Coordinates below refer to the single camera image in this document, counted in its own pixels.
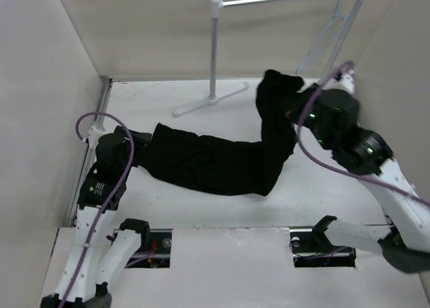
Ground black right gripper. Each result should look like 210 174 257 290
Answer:
279 82 331 149

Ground light blue clothes hanger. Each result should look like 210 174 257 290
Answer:
295 0 349 75

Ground black trousers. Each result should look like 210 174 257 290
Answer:
134 69 310 196

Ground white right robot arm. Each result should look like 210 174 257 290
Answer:
296 87 429 274

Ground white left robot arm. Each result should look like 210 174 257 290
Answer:
40 126 152 307

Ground white metal clothes rack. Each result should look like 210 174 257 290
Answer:
172 0 365 117

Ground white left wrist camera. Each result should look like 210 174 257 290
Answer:
81 125 106 149

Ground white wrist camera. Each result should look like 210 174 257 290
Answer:
337 69 356 95
81 125 106 149

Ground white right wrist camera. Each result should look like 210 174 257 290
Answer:
337 69 356 95

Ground left aluminium table rail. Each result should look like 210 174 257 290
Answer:
65 76 113 227

